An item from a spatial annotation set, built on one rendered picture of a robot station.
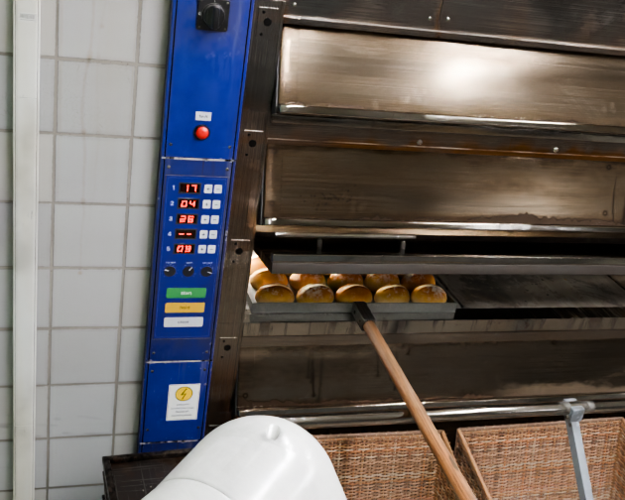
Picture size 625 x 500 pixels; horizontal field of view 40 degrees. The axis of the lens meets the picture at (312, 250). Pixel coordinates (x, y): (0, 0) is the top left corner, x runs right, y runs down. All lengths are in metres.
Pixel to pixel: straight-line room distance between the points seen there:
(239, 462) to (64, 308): 1.40
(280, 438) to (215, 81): 1.23
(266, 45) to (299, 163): 0.28
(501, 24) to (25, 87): 1.02
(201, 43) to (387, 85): 0.42
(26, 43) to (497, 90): 1.02
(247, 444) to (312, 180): 1.36
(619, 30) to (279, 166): 0.85
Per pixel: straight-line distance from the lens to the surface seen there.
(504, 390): 2.45
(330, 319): 2.14
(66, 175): 1.85
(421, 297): 2.26
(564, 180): 2.24
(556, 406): 2.05
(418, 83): 1.94
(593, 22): 2.13
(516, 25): 2.03
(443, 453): 1.74
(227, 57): 1.77
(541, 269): 2.11
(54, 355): 2.06
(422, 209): 2.05
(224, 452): 0.63
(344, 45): 1.89
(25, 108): 1.79
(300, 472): 0.63
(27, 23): 1.74
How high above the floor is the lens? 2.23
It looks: 25 degrees down
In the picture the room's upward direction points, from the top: 9 degrees clockwise
